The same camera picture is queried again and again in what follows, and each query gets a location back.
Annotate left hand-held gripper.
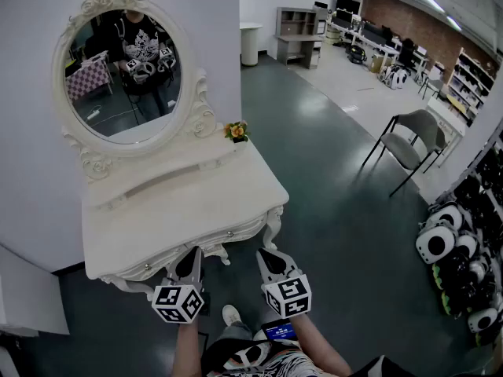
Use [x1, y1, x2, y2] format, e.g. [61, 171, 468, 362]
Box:
[151, 246, 207, 324]

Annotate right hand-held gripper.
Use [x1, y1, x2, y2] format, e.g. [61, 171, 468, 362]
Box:
[257, 249, 313, 319]

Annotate white ornate dressing table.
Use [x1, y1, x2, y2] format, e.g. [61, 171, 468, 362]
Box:
[80, 125, 291, 302]

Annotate person's right forearm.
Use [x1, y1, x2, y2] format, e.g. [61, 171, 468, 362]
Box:
[292, 312, 354, 377]

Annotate person's left forearm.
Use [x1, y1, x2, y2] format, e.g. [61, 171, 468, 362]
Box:
[171, 320, 206, 377]

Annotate blue-screen phone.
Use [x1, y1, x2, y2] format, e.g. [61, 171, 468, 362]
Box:
[260, 319, 298, 342]

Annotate person's white shoe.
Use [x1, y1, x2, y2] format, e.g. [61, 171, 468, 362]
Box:
[222, 304, 242, 327]

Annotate person's grey trouser leg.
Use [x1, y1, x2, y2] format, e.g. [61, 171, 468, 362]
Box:
[217, 320, 253, 343]

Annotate person's black printed shirt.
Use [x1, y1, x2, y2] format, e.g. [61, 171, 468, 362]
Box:
[200, 338, 398, 377]

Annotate orange flowers in small pot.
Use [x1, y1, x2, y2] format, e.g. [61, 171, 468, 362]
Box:
[223, 120, 252, 145]

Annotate white flat boards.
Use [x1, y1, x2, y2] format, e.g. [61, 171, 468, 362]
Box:
[0, 244, 71, 338]

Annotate grey chair with black legs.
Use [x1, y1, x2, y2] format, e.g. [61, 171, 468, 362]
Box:
[361, 108, 450, 198]

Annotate white oval framed mirror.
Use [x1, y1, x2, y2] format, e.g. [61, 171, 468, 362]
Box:
[52, 0, 218, 185]

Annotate small white table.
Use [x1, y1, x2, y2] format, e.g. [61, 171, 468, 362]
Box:
[425, 95, 467, 149]

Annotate black white backpacks by desk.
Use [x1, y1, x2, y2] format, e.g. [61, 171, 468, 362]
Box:
[377, 64, 413, 90]

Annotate black bag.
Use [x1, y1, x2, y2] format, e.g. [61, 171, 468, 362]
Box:
[345, 44, 368, 64]

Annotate cardboard box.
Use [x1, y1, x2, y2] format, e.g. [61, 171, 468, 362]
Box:
[369, 53, 389, 74]

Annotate grey shelf desk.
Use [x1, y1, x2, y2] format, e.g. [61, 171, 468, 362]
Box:
[274, 6, 325, 70]

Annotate long white desk with monitors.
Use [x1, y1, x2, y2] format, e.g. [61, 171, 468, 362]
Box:
[325, 0, 430, 72]

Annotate white storage shelf rack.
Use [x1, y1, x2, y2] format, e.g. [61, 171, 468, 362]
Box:
[446, 46, 497, 127]

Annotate white round pedestal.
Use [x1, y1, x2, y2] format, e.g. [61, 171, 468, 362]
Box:
[239, 22, 264, 68]

